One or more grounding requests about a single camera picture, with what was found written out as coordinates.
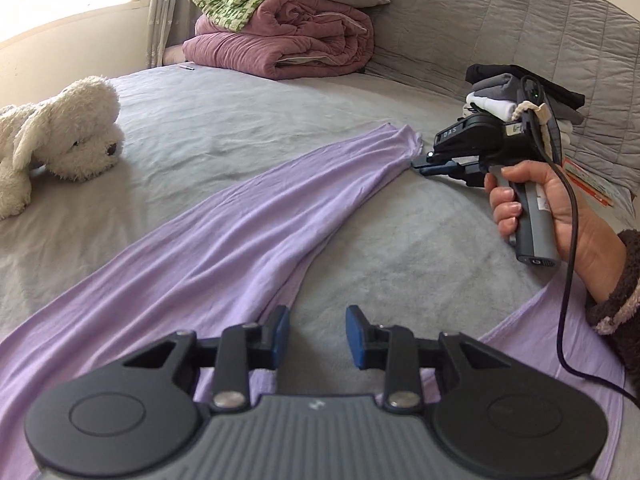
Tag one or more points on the pink folded quilt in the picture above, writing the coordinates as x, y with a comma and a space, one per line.
280, 35

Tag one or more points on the stack of folded clothes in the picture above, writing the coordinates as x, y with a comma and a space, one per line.
500, 85

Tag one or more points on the person's right forearm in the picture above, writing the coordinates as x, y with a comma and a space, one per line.
620, 300

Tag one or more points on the pale pink cushion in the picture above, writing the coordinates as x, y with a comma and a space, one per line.
175, 54

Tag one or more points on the person's right hand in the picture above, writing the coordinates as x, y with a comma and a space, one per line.
575, 225

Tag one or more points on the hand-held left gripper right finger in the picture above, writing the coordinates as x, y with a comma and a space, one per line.
355, 337

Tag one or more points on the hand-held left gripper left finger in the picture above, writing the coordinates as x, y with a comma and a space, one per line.
281, 335

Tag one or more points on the white plush dog toy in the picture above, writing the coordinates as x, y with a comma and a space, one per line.
65, 125

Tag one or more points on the lilac pants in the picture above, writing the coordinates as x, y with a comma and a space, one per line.
225, 240

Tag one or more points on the grey quilted headboard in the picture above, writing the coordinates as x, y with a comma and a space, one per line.
475, 20

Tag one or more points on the grey patterned curtain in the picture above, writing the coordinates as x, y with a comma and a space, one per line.
165, 20

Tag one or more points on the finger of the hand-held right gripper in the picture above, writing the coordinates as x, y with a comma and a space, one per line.
445, 170
440, 161

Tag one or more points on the orange book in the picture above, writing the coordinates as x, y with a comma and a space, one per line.
590, 185

